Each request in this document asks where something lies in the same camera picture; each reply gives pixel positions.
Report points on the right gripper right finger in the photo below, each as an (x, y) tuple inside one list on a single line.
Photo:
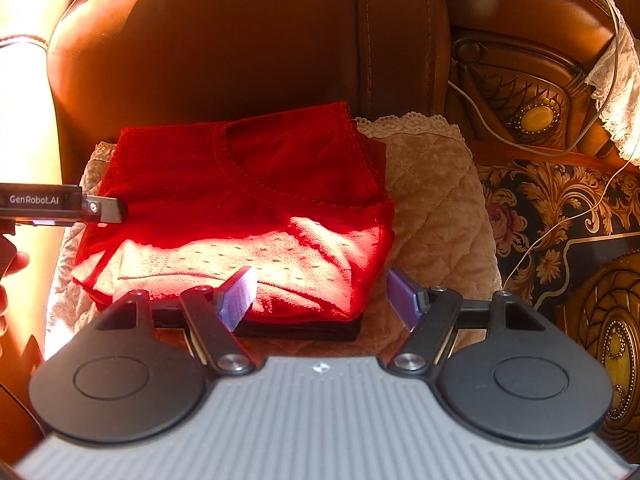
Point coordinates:
[(429, 315)]

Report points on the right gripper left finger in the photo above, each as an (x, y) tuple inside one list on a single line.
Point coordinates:
[(214, 313)]

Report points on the red sweater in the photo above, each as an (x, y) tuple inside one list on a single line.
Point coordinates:
[(298, 196)]

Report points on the person's left hand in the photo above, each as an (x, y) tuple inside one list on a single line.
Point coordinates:
[(11, 262)]

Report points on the beige quilted seat cushion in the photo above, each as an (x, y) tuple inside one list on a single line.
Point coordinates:
[(442, 233)]

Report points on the brown leather sofa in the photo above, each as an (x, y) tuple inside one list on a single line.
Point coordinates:
[(75, 72)]

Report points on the white lace cloth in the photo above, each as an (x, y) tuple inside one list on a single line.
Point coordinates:
[(615, 79)]

